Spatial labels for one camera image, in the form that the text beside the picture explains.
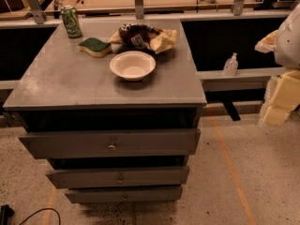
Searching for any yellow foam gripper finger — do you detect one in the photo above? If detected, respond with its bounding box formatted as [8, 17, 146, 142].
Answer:
[255, 30, 278, 53]

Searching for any grey top drawer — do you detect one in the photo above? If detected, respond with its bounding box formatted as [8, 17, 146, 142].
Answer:
[20, 128, 201, 158]

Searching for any grey drawer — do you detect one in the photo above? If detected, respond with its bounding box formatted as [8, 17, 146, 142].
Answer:
[65, 186, 183, 203]
[46, 166, 189, 188]
[20, 128, 201, 158]

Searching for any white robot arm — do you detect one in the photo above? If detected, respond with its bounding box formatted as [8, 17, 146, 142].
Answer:
[255, 4, 300, 69]

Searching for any grey drawer cabinet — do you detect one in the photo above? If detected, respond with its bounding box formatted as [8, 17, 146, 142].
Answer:
[2, 18, 208, 204]

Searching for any grey bottom drawer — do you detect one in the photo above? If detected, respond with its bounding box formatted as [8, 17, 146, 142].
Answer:
[65, 186, 183, 203]

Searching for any grey middle drawer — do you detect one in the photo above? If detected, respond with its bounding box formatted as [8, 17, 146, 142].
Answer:
[46, 166, 189, 188]

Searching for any clear sanitizer bottle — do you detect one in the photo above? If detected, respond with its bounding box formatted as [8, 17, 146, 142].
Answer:
[223, 52, 238, 76]

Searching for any white bowl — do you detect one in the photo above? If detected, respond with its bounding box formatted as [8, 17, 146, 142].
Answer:
[110, 51, 156, 82]

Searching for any crumpled chip bag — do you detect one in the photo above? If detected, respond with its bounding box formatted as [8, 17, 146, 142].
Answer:
[109, 23, 177, 54]

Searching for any green yellow sponge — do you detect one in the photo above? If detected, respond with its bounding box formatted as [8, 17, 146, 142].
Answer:
[78, 37, 112, 58]

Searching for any green soda can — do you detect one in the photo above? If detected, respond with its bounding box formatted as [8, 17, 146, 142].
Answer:
[61, 5, 82, 38]

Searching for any black object floor corner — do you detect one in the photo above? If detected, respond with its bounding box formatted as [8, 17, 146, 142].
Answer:
[0, 204, 14, 225]

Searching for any middle metal bracket post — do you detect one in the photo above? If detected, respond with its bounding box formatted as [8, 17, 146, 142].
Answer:
[134, 0, 144, 20]

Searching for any left metal bracket post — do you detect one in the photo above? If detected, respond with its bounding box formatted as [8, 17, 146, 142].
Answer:
[27, 0, 47, 24]

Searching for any black cable on floor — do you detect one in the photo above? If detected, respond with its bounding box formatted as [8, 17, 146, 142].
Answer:
[18, 207, 62, 225]

